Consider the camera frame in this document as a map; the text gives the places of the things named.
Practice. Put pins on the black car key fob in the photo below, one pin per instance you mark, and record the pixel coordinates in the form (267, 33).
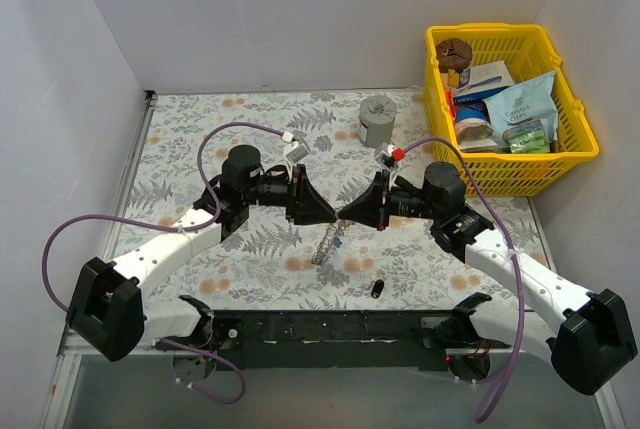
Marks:
(377, 288)

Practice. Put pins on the green packet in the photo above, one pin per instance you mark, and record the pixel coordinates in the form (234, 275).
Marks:
(529, 137)

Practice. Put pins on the floral table mat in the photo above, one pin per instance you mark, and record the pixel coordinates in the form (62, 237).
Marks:
(266, 263)

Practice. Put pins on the grey tape roll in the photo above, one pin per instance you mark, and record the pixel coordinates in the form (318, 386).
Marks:
(376, 120)

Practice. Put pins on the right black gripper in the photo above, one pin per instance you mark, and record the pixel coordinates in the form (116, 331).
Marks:
(383, 200)

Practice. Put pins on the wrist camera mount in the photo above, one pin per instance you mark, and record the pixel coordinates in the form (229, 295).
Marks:
(389, 157)
(294, 151)

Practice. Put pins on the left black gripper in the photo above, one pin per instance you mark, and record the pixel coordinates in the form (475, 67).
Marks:
(293, 194)

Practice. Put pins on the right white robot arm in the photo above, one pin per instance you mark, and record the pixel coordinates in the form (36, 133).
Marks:
(587, 337)

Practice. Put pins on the yellow plastic basket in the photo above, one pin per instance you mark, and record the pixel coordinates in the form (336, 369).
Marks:
(497, 92)

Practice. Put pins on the light blue snack bag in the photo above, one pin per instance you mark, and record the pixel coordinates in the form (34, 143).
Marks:
(529, 100)

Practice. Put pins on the white box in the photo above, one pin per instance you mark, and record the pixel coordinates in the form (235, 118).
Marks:
(490, 76)

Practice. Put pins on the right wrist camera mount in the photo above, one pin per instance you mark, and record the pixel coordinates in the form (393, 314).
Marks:
(389, 157)

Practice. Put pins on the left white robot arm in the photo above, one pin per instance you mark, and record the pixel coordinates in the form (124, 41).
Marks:
(111, 307)

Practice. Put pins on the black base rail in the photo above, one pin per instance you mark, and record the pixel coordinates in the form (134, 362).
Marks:
(421, 339)

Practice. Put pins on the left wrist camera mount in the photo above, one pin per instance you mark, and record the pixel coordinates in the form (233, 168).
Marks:
(294, 151)

